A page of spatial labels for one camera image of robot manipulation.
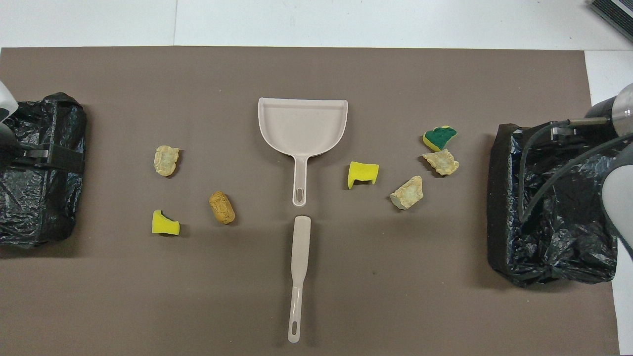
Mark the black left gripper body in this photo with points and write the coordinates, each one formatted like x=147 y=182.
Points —
x=64 y=158

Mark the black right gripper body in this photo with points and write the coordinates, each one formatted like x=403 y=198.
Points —
x=561 y=129

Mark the pale croissant bread toy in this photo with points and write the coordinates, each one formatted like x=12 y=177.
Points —
x=166 y=160

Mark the notched yellow sponge piece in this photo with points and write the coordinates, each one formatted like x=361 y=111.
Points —
x=164 y=225

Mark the green and yellow sponge piece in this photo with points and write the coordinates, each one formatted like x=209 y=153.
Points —
x=439 y=137

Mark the pale foam chunk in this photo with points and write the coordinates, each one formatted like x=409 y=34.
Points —
x=407 y=193
x=441 y=162

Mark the brown bread roll toy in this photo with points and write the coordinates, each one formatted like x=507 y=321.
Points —
x=222 y=207

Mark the beige plastic dustpan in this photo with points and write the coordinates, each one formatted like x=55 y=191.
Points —
x=301 y=123

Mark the beige hand brush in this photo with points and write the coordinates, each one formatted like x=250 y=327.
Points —
x=300 y=247

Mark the black bag-lined bin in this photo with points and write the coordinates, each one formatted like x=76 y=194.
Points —
x=559 y=247
x=39 y=207

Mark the dark ribbed device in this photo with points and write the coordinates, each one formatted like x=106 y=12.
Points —
x=613 y=11

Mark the large brown table mat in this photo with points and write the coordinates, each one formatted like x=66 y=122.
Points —
x=198 y=89

